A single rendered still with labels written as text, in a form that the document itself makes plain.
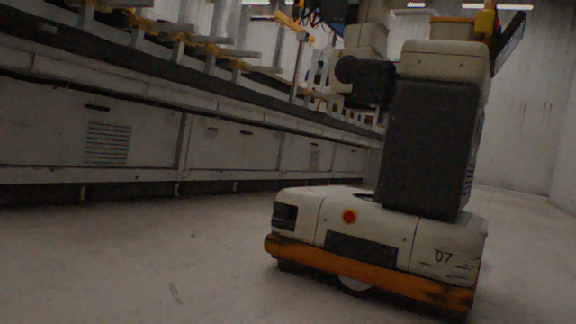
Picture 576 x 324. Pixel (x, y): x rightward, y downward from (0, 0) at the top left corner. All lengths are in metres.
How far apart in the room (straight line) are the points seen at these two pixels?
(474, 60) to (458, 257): 0.56
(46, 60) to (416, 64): 1.22
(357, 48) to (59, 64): 1.05
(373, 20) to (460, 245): 0.85
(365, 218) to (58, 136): 1.32
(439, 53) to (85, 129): 1.49
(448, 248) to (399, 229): 0.14
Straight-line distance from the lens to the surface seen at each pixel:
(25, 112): 1.94
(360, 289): 1.38
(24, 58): 1.66
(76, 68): 1.77
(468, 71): 1.35
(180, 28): 1.83
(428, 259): 1.31
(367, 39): 1.60
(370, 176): 6.18
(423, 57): 1.37
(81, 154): 2.11
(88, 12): 1.77
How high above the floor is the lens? 0.44
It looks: 3 degrees down
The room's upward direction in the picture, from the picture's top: 10 degrees clockwise
